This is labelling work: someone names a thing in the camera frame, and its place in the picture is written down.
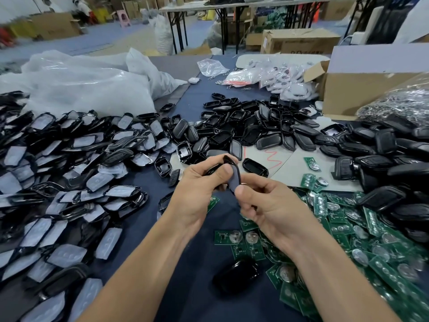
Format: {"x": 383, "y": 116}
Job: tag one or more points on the pile of assembled black fobs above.
{"x": 399, "y": 167}

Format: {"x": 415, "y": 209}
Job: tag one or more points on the heap of black parts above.
{"x": 226, "y": 0}

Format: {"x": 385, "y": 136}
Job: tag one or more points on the tan cardboard box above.
{"x": 55, "y": 25}

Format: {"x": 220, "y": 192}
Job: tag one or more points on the pile of black shell halves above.
{"x": 255, "y": 124}

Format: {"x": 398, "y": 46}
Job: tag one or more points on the pink plastic stool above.
{"x": 124, "y": 18}

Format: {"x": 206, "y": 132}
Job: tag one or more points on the clear bag with red label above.
{"x": 241, "y": 77}

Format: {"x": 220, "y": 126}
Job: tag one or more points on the person's left forearm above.
{"x": 134, "y": 278}

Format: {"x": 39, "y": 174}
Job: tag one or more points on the long white table top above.
{"x": 268, "y": 3}

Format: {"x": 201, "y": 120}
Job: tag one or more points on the brown cardboard box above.
{"x": 300, "y": 42}

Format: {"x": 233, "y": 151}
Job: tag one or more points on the pile of shells with pads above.
{"x": 64, "y": 181}

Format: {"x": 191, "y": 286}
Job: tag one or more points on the small glossy black shell cover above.
{"x": 255, "y": 167}

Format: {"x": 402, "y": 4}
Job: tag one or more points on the large open cardboard box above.
{"x": 365, "y": 94}

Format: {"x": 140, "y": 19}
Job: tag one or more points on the person's left hand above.
{"x": 198, "y": 194}

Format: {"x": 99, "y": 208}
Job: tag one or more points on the heap of clear parts bags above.
{"x": 288, "y": 80}

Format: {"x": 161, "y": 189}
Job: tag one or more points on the white sack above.
{"x": 163, "y": 35}

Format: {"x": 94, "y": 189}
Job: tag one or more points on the small white object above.
{"x": 194, "y": 80}

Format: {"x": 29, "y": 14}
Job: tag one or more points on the clear bag of metal parts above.
{"x": 405, "y": 104}

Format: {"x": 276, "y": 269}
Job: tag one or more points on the person's right hand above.
{"x": 281, "y": 211}

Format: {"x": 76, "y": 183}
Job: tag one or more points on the lone glossy black shell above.
{"x": 234, "y": 277}

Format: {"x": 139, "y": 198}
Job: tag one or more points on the large white plastic bag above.
{"x": 80, "y": 82}

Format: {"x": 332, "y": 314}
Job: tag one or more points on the pile of green circuit boards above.
{"x": 389, "y": 265}

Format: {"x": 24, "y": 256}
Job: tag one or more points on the person's right forearm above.
{"x": 342, "y": 285}

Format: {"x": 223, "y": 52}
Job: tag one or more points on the small crumpled clear plastic bag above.
{"x": 213, "y": 68}

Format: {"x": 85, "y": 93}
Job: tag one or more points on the black metal table frame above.
{"x": 179, "y": 28}

